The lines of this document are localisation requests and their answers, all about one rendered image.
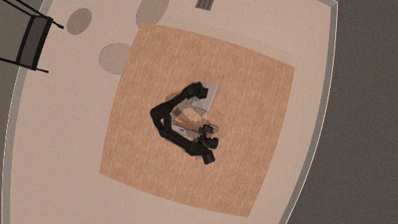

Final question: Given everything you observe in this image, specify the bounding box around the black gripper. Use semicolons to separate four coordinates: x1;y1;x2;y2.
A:
200;125;213;141

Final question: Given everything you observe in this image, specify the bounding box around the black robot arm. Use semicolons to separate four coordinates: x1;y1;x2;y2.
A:
150;82;219;164

